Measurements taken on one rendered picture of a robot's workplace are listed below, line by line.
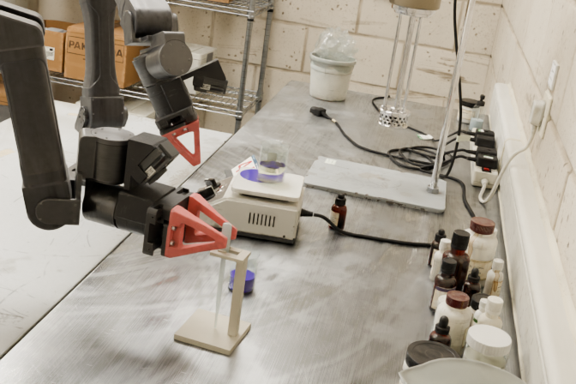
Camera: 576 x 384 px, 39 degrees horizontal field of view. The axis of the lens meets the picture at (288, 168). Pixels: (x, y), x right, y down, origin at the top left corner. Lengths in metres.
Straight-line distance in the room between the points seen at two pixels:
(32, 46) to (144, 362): 0.41
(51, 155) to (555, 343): 0.66
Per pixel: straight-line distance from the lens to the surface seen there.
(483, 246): 1.35
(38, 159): 1.06
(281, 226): 1.39
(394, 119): 1.69
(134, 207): 1.06
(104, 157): 1.07
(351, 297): 1.27
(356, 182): 1.73
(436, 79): 3.76
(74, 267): 1.27
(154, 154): 1.04
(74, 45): 3.70
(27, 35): 1.00
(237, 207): 1.39
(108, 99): 1.58
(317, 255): 1.38
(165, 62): 1.29
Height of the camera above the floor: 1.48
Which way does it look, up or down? 19 degrees down
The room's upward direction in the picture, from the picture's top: 8 degrees clockwise
